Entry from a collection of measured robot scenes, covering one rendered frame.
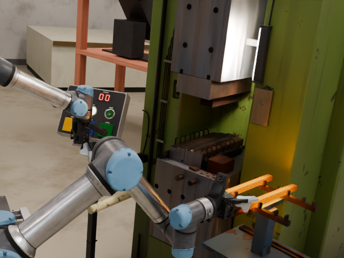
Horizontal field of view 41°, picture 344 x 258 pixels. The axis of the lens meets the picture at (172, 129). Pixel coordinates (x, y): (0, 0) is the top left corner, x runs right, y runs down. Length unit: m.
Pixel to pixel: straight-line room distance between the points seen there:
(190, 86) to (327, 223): 1.11
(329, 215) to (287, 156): 0.62
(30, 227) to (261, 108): 1.26
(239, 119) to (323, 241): 0.83
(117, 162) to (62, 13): 8.76
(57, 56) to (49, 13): 2.54
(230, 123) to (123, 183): 1.48
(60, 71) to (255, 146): 5.59
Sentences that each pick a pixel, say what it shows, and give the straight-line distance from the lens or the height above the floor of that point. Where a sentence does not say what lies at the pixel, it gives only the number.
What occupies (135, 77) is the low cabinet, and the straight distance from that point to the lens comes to 7.98.
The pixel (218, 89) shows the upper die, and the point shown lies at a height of 1.31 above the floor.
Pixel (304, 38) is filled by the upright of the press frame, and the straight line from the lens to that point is 2.12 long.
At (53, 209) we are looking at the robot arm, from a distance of 1.35.
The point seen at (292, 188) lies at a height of 0.99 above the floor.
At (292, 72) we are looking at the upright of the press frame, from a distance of 2.15.
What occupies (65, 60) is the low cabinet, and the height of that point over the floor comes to 0.53.
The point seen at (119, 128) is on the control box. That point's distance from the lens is 2.45.
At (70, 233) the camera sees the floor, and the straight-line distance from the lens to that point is 3.50.
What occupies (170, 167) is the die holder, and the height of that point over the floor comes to 0.89.
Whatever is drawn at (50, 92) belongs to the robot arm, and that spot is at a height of 1.30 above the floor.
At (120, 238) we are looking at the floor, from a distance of 3.45.
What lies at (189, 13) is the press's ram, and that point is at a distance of 2.25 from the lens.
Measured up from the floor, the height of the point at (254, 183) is 0.99.
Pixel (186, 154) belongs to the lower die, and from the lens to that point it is 2.33.
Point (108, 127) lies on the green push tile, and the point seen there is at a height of 1.03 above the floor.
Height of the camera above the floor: 1.75
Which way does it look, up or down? 17 degrees down
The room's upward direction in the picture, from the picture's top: 6 degrees clockwise
